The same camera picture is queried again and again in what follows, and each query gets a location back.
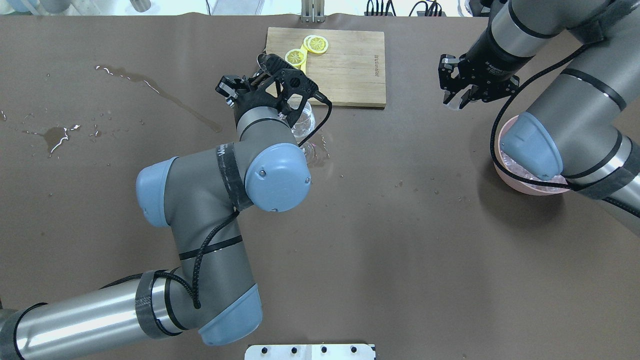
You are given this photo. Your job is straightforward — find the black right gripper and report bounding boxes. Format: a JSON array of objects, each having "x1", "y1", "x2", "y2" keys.
[{"x1": 438, "y1": 44, "x2": 521, "y2": 110}]

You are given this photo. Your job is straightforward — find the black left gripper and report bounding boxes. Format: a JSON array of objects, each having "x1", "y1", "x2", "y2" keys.
[{"x1": 215, "y1": 75, "x2": 291, "y2": 124}]

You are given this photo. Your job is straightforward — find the clear ice cube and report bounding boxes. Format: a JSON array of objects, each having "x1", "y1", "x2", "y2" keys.
[{"x1": 445, "y1": 96, "x2": 462, "y2": 111}]

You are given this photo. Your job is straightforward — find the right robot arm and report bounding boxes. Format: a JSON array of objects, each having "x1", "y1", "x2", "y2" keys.
[{"x1": 438, "y1": 0, "x2": 640, "y2": 235}]

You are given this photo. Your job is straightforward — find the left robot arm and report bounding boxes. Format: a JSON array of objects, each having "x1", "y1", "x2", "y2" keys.
[{"x1": 1, "y1": 69, "x2": 329, "y2": 360}]

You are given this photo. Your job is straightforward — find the clear wine glass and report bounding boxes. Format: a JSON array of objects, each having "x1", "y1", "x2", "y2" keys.
[{"x1": 291, "y1": 101, "x2": 318, "y2": 167}]

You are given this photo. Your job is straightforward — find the middle lemon slice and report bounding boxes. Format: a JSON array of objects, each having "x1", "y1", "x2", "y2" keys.
[{"x1": 285, "y1": 48, "x2": 301, "y2": 69}]

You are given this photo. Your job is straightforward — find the lemon slice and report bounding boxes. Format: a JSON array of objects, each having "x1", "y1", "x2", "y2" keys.
[
  {"x1": 302, "y1": 34, "x2": 329, "y2": 54},
  {"x1": 285, "y1": 48, "x2": 301, "y2": 69}
]

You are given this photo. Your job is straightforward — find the yellow plastic stick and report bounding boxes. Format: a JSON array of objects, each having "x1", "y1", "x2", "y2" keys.
[{"x1": 298, "y1": 45, "x2": 308, "y2": 73}]

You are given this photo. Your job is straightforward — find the far lemon slice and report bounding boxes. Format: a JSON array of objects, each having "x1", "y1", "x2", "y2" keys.
[{"x1": 302, "y1": 34, "x2": 329, "y2": 54}]

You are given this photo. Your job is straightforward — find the pink bowl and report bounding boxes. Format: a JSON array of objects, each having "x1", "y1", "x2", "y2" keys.
[{"x1": 494, "y1": 112, "x2": 566, "y2": 189}]

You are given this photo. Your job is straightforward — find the bamboo cutting board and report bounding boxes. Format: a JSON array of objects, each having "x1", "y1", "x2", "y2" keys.
[{"x1": 265, "y1": 27, "x2": 387, "y2": 109}]

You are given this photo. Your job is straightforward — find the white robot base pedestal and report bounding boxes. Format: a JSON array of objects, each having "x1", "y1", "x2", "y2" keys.
[{"x1": 244, "y1": 343, "x2": 377, "y2": 360}]

